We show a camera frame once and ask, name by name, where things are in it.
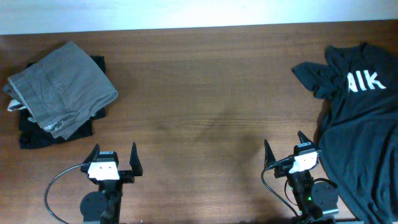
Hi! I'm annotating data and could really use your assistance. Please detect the black Nike t-shirt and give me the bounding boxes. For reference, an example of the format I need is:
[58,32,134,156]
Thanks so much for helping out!
[292,43,397,223]

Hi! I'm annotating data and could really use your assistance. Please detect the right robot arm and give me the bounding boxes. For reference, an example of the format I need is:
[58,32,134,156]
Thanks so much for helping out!
[261,131,338,224]

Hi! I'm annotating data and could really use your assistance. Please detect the folded grey trousers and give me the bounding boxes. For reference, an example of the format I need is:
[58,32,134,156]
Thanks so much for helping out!
[3,42,118,139]

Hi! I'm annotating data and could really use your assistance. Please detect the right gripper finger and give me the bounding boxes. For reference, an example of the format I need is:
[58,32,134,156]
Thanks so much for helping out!
[264,139,276,168]
[297,131,317,150]

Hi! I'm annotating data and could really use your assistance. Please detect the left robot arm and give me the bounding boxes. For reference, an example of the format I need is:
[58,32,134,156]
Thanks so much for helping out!
[80,143,143,224]

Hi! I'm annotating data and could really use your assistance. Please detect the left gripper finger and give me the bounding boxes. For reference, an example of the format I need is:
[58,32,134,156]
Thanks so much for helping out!
[83,144,100,163]
[129,142,143,176]

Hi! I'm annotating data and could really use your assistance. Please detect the folded black garment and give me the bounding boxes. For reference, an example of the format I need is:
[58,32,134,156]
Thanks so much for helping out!
[17,55,106,150]

